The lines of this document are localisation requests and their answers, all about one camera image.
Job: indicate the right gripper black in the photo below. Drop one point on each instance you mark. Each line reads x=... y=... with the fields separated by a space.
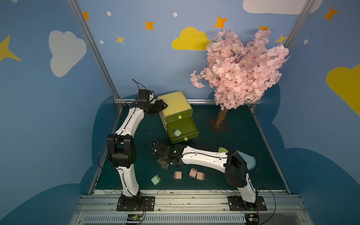
x=160 y=153

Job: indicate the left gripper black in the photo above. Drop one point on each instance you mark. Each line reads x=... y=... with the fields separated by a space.
x=159 y=105

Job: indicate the yellow-green drawer cabinet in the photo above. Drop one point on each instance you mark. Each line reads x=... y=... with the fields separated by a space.
x=176 y=101

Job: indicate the green plug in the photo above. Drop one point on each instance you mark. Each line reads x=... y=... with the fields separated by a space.
x=156 y=180
x=177 y=133

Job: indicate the green drawer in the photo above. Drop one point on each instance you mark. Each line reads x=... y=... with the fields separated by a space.
x=179 y=115
x=186 y=126

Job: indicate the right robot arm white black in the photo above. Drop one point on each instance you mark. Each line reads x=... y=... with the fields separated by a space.
x=231 y=164

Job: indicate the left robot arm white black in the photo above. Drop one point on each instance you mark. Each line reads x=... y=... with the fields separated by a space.
x=121 y=145

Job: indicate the green toy shovel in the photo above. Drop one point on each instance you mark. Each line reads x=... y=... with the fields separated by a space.
x=222 y=150

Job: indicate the left circuit board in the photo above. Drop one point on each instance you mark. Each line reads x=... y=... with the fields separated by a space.
x=134 y=218

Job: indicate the circuit board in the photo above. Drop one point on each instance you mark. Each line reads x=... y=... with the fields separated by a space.
x=134 y=218
x=252 y=219

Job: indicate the pink blossom artificial tree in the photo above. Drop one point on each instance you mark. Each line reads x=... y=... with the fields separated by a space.
x=240 y=73

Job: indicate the blue toy dustpan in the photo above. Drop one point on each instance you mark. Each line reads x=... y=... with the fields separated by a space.
x=250 y=160

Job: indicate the right circuit board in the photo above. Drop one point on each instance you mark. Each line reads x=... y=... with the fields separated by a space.
x=252 y=219

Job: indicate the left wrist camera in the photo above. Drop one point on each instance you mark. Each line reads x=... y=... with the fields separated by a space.
x=145 y=96

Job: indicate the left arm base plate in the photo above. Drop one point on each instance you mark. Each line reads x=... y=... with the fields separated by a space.
x=137 y=203

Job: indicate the aluminium front rail base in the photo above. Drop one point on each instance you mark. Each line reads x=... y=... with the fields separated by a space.
x=191 y=207

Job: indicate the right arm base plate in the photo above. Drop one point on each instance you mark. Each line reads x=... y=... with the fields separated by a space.
x=236 y=203

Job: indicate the left aluminium frame post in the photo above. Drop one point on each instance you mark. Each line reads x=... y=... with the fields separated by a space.
x=76 y=9

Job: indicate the aluminium frame post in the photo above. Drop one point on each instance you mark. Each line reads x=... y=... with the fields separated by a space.
x=299 y=23
x=76 y=9

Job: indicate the right aluminium frame post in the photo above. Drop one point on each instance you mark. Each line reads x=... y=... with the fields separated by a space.
x=299 y=23

